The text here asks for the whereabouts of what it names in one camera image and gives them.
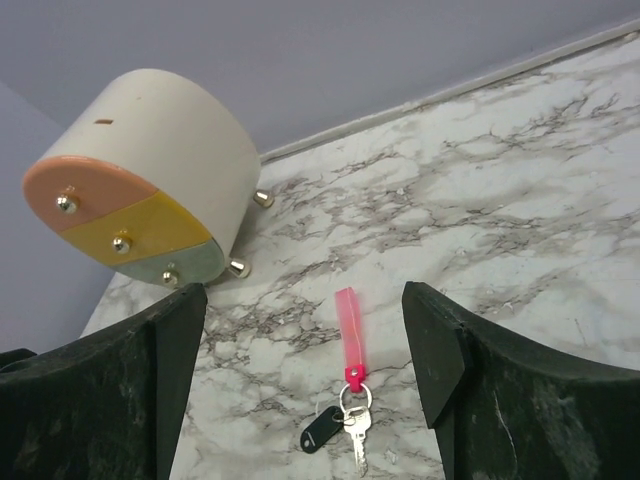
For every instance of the small black key tag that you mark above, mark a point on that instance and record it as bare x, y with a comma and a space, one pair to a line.
354, 422

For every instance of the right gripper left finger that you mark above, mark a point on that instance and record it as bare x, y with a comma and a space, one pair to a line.
106, 406

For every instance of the pink keyring tag with ring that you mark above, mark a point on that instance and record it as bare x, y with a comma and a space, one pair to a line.
350, 323

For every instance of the round pastel drawer cabinet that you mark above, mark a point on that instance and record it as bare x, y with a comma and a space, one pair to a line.
153, 180

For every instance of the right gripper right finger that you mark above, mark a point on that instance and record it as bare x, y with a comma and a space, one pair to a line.
503, 406

